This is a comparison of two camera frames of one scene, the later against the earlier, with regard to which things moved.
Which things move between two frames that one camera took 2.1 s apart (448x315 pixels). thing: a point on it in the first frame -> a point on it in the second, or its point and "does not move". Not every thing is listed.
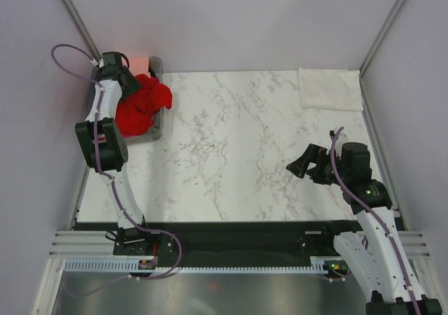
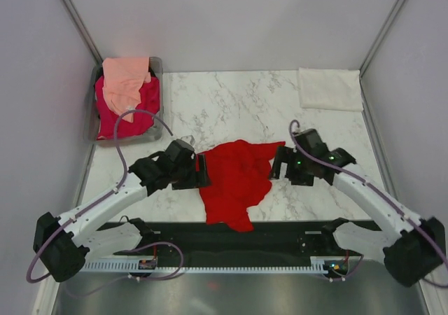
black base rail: (172, 243) does not move
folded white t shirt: (330, 89) does not move
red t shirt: (136, 114) -> (239, 173)
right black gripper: (313, 153) -> (286, 155)
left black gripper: (133, 85) -> (197, 179)
